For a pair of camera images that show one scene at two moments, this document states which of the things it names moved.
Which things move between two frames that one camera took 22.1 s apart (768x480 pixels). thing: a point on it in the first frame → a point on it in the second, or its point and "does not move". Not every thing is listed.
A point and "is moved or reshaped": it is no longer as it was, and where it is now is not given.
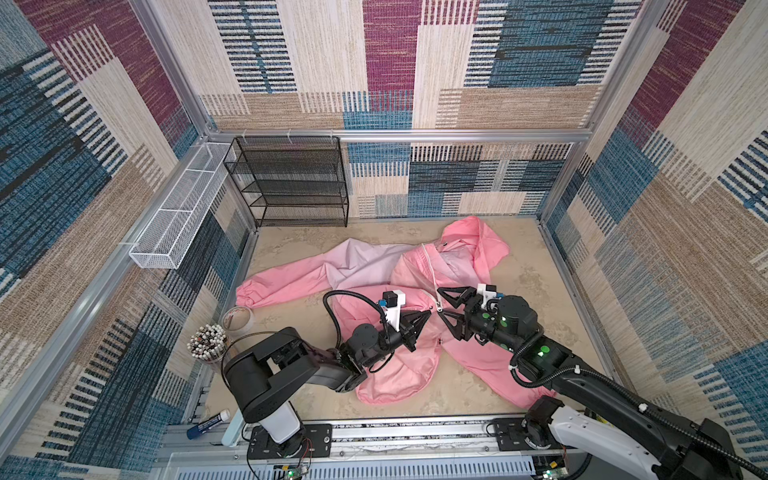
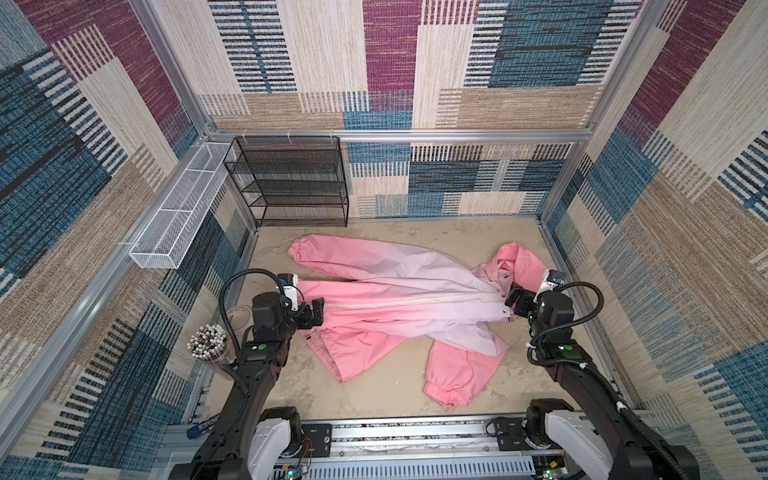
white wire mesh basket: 161,244 does not move
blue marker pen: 206,424 does not move
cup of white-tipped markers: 208,343 does not move
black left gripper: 410,326 → 305,321
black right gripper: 461,329 → 526,297
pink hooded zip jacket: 430,274 is moved or reshaped
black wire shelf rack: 291,180 does not move
